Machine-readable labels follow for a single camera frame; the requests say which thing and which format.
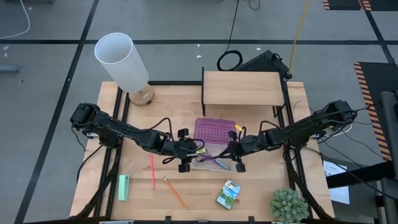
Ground black mat yellow striped edge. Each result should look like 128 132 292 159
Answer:
322 0 398 12
353 61 398 162

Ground green yellow crayon box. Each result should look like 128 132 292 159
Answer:
215 179 242 210

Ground grey floor bracket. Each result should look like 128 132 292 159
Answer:
0 64 19 74

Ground clear pencil case purple lid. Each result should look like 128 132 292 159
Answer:
190 117 239 172

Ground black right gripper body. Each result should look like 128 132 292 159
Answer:
228 130 250 174

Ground white paper sheet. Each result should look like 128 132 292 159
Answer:
322 160 351 205

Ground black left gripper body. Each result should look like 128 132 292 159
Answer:
172 128 200 174

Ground white shade wooden base lamp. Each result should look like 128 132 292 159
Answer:
94 32 155 107

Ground grey metal post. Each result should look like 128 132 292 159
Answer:
379 91 398 224

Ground purple handled scissors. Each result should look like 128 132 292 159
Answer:
198 154 220 163

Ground black aluminium table frame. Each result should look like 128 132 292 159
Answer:
70 80 335 224

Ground light green rectangular block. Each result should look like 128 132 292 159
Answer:
118 174 131 202

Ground pink pen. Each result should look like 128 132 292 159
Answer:
149 154 156 190

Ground black stand bar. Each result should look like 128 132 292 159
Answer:
326 161 396 190

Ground orange pencil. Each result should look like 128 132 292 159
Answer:
163 177 188 211

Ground white floor cable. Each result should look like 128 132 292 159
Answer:
0 0 31 40

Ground green artificial succulent plant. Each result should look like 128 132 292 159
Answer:
269 188 310 224

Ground black ballpoint pen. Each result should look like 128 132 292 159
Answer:
213 159 230 171

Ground black mesh computer case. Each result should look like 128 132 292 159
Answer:
239 49 290 78

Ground wooden shelf riser black legs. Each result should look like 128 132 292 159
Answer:
201 67 289 116

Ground black hanging cable with coil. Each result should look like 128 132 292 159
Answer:
216 0 244 72

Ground yellow hanging cable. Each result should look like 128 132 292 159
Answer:
287 0 312 78

